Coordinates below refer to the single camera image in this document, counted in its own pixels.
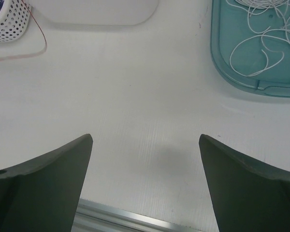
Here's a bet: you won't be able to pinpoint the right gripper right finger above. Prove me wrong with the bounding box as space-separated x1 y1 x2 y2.
199 134 290 232

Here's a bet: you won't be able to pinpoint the white plastic tub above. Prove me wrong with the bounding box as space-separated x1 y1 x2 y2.
28 0 159 26

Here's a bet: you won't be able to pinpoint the teal transparent plastic tray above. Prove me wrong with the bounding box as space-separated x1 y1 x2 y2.
211 0 290 98

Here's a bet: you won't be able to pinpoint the white perforated basket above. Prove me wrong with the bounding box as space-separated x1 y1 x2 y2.
0 0 31 43

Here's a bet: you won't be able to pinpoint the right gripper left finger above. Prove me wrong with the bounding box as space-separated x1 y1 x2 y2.
0 134 93 232

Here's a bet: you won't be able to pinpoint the loose white wires in tray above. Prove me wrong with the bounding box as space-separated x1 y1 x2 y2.
229 0 290 84

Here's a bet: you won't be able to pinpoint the coiled white wire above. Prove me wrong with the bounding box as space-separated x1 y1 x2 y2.
234 0 290 9

